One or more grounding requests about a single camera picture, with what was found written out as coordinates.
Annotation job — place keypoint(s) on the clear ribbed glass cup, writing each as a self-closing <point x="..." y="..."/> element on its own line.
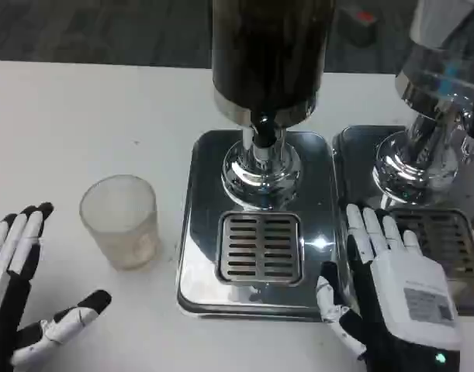
<point x="120" y="222"/>

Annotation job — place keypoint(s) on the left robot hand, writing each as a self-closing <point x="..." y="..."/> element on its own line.
<point x="15" y="271"/>

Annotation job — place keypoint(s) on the clear drink dispenser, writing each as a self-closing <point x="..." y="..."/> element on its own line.
<point x="430" y="100"/>

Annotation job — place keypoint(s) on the dark drink dispenser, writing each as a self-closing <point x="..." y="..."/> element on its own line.
<point x="265" y="97"/>

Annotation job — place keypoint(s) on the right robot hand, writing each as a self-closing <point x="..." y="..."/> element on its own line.
<point x="407" y="294"/>

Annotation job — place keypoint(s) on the black box with red label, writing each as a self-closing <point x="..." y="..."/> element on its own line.
<point x="357" y="23"/>

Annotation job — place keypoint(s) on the steel drip tray with grid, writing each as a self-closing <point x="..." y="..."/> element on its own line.
<point x="258" y="228"/>
<point x="426" y="217"/>

